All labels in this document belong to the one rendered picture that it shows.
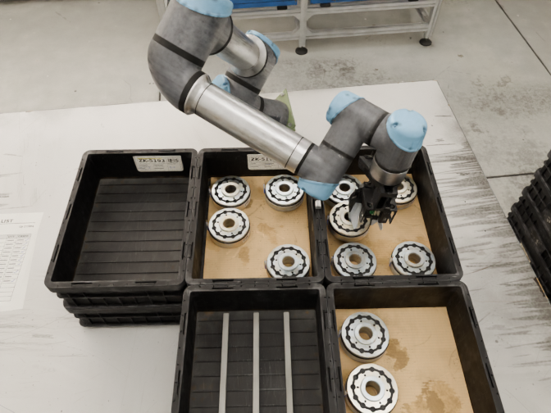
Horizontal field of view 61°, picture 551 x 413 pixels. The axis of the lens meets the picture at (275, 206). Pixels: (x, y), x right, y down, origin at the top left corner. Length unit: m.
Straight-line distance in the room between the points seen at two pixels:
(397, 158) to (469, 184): 0.66
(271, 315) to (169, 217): 0.38
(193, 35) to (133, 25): 2.58
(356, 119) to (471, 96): 2.16
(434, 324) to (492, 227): 0.46
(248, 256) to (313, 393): 0.35
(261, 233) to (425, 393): 0.52
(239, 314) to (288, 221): 0.28
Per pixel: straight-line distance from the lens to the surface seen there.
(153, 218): 1.25
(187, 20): 0.99
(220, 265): 1.14
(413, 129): 0.89
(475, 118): 2.91
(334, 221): 1.15
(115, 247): 1.23
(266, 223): 1.20
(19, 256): 1.48
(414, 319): 1.11
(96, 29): 3.59
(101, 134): 1.70
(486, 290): 1.36
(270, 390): 1.02
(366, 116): 0.92
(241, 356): 1.05
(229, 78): 1.39
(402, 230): 1.23
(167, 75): 0.99
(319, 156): 0.93
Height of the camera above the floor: 1.82
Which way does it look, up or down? 53 degrees down
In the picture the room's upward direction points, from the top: straight up
